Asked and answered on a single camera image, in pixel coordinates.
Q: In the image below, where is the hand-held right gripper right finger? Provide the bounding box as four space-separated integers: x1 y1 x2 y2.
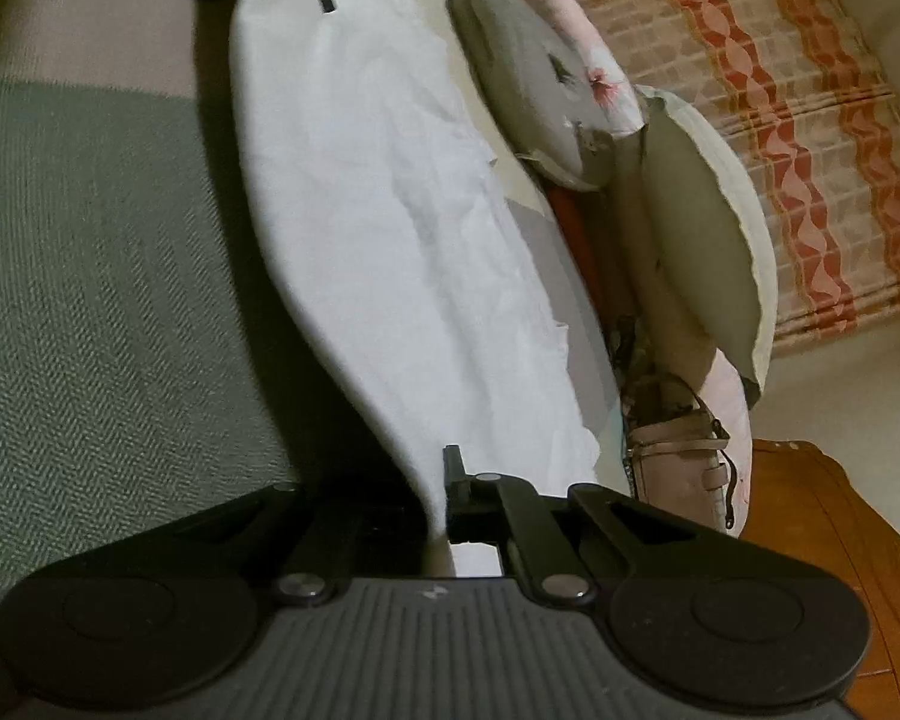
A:
442 444 730 605

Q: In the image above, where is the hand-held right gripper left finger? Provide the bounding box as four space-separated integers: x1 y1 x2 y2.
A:
169 481 361 605

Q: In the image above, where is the white bear print sweatshirt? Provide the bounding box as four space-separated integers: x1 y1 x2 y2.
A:
229 0 623 578

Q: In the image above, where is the pink leather handbag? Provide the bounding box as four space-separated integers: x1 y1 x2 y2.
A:
611 371 740 533

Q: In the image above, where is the grey donut pillow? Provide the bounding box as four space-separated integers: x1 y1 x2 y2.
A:
448 0 616 192

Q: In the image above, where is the pink floral pillow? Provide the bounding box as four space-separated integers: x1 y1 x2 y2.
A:
442 0 755 537

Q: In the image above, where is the dark grey folded blanket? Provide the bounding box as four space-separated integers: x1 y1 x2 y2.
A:
592 165 662 391

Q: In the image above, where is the orange cloth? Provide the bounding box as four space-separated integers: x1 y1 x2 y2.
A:
551 187 593 301

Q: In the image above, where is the pale green pillow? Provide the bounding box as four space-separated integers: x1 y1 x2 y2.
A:
634 84 779 410

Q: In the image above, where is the wooden headboard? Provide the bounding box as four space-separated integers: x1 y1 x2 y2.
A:
739 439 900 720

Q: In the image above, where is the orange patterned curtain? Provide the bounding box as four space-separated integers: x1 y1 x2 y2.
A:
577 0 900 357

